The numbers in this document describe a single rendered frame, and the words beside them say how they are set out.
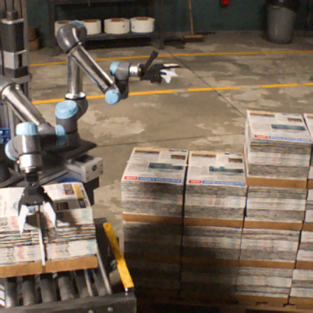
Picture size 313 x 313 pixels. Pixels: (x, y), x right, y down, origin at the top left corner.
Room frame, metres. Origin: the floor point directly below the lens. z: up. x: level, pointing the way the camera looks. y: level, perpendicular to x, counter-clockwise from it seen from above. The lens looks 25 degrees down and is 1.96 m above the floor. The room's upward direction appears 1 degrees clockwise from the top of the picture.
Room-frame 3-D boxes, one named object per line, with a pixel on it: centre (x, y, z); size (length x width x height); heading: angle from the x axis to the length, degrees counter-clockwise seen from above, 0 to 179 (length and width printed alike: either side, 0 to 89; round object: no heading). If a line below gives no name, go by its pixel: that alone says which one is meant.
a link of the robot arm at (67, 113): (2.58, 0.44, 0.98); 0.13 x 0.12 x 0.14; 167
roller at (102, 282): (1.59, 0.20, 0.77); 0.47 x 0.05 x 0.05; 15
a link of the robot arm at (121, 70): (2.65, 0.16, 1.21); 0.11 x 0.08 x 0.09; 77
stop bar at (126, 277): (1.60, 0.12, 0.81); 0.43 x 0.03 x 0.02; 15
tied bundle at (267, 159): (2.27, -0.59, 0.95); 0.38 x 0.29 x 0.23; 174
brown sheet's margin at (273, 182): (2.27, -0.59, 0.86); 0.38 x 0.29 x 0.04; 174
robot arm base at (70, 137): (2.57, 0.44, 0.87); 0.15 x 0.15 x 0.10
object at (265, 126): (2.27, -0.60, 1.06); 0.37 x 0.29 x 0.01; 174
